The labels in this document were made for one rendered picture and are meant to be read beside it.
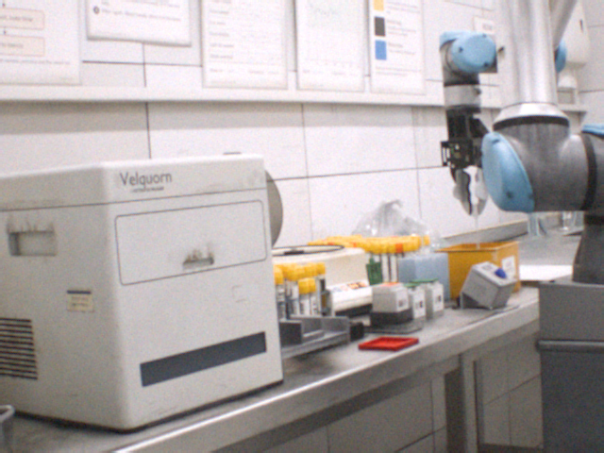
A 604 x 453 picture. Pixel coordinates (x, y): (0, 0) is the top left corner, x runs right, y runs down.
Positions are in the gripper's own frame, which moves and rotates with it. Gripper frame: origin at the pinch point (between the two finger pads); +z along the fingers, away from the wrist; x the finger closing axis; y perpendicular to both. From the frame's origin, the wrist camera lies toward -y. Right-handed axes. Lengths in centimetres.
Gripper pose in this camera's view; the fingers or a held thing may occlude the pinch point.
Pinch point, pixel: (476, 208)
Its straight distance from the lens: 196.1
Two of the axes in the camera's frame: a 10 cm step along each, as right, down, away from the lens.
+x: 8.4, -0.4, -5.4
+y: -5.3, 0.8, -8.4
